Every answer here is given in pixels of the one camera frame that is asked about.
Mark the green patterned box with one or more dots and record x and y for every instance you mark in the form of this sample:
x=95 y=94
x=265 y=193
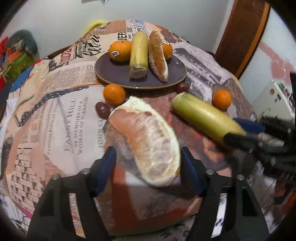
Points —
x=13 y=70

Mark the yellow hoop behind bed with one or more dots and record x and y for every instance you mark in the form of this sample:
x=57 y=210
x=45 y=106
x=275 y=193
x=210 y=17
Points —
x=93 y=25

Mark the orange with Dole sticker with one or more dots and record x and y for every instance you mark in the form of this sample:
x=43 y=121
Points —
x=167 y=49

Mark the brown wooden door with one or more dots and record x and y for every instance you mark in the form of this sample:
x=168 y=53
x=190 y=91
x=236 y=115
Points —
x=241 y=37

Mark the yellow sugarcane piece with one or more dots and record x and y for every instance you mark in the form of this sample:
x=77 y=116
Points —
x=138 y=65

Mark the small mandarin right side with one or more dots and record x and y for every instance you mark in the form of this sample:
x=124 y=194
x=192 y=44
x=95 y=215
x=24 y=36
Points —
x=222 y=99

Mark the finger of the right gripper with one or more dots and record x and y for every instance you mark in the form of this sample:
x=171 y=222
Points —
x=275 y=127
x=248 y=143

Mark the orange with barcode sticker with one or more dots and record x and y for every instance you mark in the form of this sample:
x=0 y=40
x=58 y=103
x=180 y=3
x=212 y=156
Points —
x=120 y=50

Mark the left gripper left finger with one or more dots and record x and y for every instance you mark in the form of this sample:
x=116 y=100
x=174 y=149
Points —
x=52 y=219

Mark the dark purple round plate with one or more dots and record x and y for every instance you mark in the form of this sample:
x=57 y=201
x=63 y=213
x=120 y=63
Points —
x=112 y=72

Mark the white device with stickers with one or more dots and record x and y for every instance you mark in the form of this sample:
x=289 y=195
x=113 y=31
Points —
x=276 y=101

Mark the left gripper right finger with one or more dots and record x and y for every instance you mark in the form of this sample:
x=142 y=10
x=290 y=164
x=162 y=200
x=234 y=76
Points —
x=243 y=218

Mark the newspaper print bed cover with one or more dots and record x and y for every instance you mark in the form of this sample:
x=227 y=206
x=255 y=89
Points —
x=51 y=126

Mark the small mandarin near plate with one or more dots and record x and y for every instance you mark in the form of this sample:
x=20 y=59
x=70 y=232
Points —
x=114 y=94

